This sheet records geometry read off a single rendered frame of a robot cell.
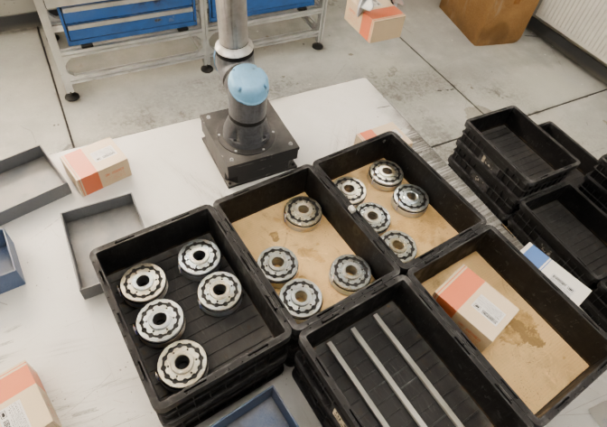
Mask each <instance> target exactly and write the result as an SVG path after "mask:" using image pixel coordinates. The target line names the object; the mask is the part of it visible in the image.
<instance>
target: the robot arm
mask: <svg viewBox="0 0 607 427"><path fill-rule="evenodd" d="M390 1H391V4H393V5H394V6H395V7H397V4H400V5H403V4H404V2H403V0H390ZM215 2H216V11H217V20H218V28H219V39H218V40H217V41H216V44H215V51H214V55H213V58H214V64H215V67H216V70H217V72H218V73H219V76H220V78H221V81H222V83H223V86H224V88H225V90H226V92H227V95H228V98H229V115H228V117H227V119H226V121H225V123H224V126H223V137H224V139H225V141H226V142H227V143H228V144H229V145H231V146H233V147H235V148H237V149H240V150H255V149H258V148H260V147H262V146H264V145H265V144H266V143H267V142H268V140H269V136H270V128H269V125H268V122H267V120H266V106H267V95H268V92H269V84H268V77H267V75H266V73H265V72H264V71H263V70H262V69H261V68H258V67H257V65H256V64H255V61H254V44H253V42H252V41H251V40H250V39H249V38H248V31H247V0H215ZM373 7H374V4H373V0H360V1H359V5H358V11H357V17H359V16H360V14H361V13H362V11H363V9H364V10H367V11H371V10H372V9H373Z"/></svg>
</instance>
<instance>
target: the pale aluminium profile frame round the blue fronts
mask: <svg viewBox="0 0 607 427"><path fill-rule="evenodd" d="M33 1H34V4H35V7H36V10H37V12H38V15H39V17H40V20H41V22H42V27H43V30H44V31H45V34H46V40H47V41H48V42H49V44H50V47H51V52H52V54H53V57H54V59H55V62H56V64H57V67H58V70H59V73H60V74H61V79H62V82H63V85H64V87H65V89H66V92H67V94H66V95H65V99H66V100H67V101H69V102H72V101H76V100H78V99H79V94H78V93H77V92H74V90H73V87H72V84H77V83H81V82H86V81H91V80H95V79H103V78H108V77H113V76H117V75H122V74H127V73H131V72H137V71H141V70H149V69H154V68H159V67H163V66H168V65H173V64H177V63H182V62H186V61H191V60H199V59H202V62H203V63H204V65H203V66H202V67H201V71H202V72H204V73H211V72H213V67H212V66H211V65H210V57H213V55H214V51H215V47H212V46H210V42H209V39H210V37H211V36H212V34H214V33H215V32H218V31H219V28H218V23H210V24H208V15H207V9H208V8H209V4H208V3H207V2H208V0H195V4H197V5H195V6H196V10H199V13H198V12H197V11H196V16H197V26H187V27H182V28H177V30H172V31H167V32H157V33H151V34H146V35H140V36H135V37H130V38H125V39H119V40H114V41H108V42H98V43H92V42H91V43H85V44H81V46H77V47H71V48H66V49H60V47H59V44H58V42H57V41H58V40H59V39H60V36H59V35H57V34H55V32H64V30H63V27H62V25H58V26H53V25H57V24H61V19H60V17H59V16H55V15H53V14H50V13H49V12H48V13H47V10H46V9H49V8H55V7H62V6H68V5H80V4H86V3H93V2H99V1H106V0H33ZM327 4H328V0H314V6H310V7H306V6H305V7H299V8H294V10H289V11H283V12H278V13H272V14H263V15H258V16H252V17H248V18H247V26H253V25H259V24H263V23H272V22H278V21H283V20H288V19H294V18H299V17H302V18H303V19H304V20H305V22H306V23H307V24H308V25H309V26H310V27H311V28H312V29H309V30H303V31H299V32H290V33H285V34H280V35H276V36H271V37H266V38H261V39H256V40H251V41H252V42H253V44H254V49H255V48H259V47H264V46H268V45H274V44H278V43H283V42H291V41H296V40H301V39H305V38H310V37H314V36H315V40H316V42H315V43H313V48H314V49H316V50H321V49H322V48H323V45H322V44H321V43H319V42H322V36H323V29H324V23H325V16H326V10H327ZM314 14H317V15H318V18H317V22H315V20H314V19H313V18H312V17H311V15H314ZM187 37H191V38H192V40H193V41H194V43H195V44H196V46H197V47H198V49H197V50H196V51H190V52H185V53H181V54H175V55H171V56H166V57H161V58H156V59H151V60H142V61H138V62H133V63H128V64H123V65H118V66H114V67H109V68H104V69H99V70H90V71H85V72H81V73H73V72H71V71H69V70H67V69H66V66H65V65H66V63H67V62H68V61H69V60H70V58H75V57H80V56H85V55H90V54H96V53H101V52H106V51H115V50H121V49H125V48H131V47H136V46H141V45H146V44H151V43H157V42H166V41H171V40H177V39H181V38H187Z"/></svg>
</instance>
